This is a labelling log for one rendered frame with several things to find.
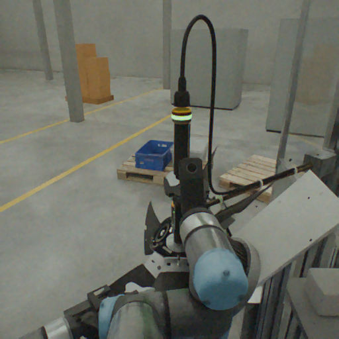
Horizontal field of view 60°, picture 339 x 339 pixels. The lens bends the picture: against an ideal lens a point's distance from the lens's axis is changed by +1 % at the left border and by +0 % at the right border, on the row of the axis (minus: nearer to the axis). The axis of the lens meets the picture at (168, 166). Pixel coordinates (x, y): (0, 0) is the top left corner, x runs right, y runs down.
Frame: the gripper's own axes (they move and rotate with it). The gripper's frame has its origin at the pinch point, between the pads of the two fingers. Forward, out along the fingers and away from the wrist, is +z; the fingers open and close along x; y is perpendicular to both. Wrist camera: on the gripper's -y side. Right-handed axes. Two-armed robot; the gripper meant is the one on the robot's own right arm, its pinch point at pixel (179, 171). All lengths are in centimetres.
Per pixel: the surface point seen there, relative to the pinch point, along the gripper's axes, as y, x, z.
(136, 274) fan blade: 38.7, -12.2, 7.3
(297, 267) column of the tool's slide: 66, 61, 29
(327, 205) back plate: 12.7, 41.8, -1.1
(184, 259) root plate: 28.2, 1.8, 0.1
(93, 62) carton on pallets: 38, -96, 805
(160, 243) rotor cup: 24.1, -4.7, 3.3
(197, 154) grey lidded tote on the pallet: 103, 71, 259
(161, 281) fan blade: 27.9, -5.6, -7.2
